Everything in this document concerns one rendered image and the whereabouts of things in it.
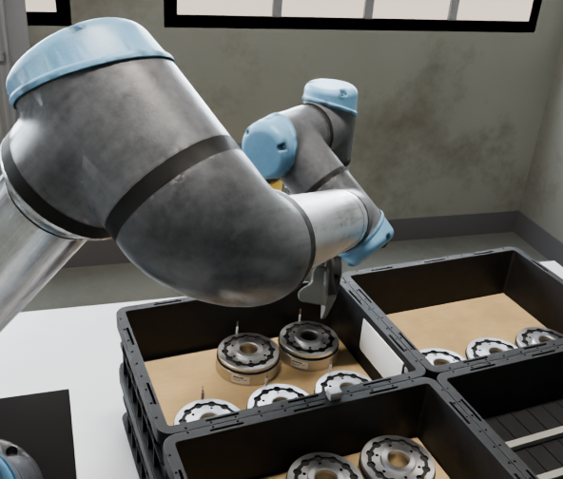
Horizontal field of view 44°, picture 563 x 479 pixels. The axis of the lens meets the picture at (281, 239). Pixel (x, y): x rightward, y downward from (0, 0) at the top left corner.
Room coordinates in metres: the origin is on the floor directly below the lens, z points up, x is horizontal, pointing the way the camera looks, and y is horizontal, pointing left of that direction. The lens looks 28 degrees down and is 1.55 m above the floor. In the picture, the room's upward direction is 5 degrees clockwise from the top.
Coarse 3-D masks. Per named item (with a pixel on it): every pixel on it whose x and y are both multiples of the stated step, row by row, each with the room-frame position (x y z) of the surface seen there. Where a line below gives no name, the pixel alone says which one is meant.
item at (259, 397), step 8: (280, 384) 0.84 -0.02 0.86; (256, 392) 0.82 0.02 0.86; (264, 392) 0.83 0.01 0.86; (272, 392) 0.82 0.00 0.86; (280, 392) 0.82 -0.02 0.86; (288, 392) 0.83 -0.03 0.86; (296, 392) 0.83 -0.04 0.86; (304, 392) 0.83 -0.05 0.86; (248, 400) 0.80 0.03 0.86; (256, 400) 0.80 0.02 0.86; (264, 400) 0.80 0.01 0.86; (248, 408) 0.78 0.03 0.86
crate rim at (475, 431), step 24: (408, 384) 0.78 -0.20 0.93; (432, 384) 0.79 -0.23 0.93; (288, 408) 0.71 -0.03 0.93; (312, 408) 0.72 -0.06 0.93; (456, 408) 0.74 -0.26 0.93; (192, 432) 0.65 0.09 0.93; (216, 432) 0.66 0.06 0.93; (480, 432) 0.69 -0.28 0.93; (168, 456) 0.61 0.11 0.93; (504, 456) 0.65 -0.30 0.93
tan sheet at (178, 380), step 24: (168, 360) 0.92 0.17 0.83; (192, 360) 0.92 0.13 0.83; (216, 360) 0.93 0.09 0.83; (336, 360) 0.95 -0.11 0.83; (168, 384) 0.86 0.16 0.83; (192, 384) 0.86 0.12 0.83; (216, 384) 0.87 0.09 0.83; (288, 384) 0.88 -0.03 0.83; (312, 384) 0.89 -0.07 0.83; (168, 408) 0.80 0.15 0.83; (240, 408) 0.82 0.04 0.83
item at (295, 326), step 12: (288, 324) 1.00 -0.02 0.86; (300, 324) 1.01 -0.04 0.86; (312, 324) 1.01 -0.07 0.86; (288, 336) 0.97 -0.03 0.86; (324, 336) 0.98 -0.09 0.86; (336, 336) 0.98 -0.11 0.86; (288, 348) 0.94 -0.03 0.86; (300, 348) 0.94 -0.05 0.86; (312, 348) 0.94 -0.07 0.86; (324, 348) 0.95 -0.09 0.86; (336, 348) 0.95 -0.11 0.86
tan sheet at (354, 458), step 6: (414, 438) 0.78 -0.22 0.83; (420, 444) 0.77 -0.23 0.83; (342, 456) 0.73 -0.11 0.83; (348, 456) 0.73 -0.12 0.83; (354, 456) 0.74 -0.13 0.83; (432, 456) 0.75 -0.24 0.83; (354, 462) 0.72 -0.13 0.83; (438, 468) 0.73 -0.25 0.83; (276, 474) 0.69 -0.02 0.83; (282, 474) 0.69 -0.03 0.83; (438, 474) 0.71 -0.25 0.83; (444, 474) 0.71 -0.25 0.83
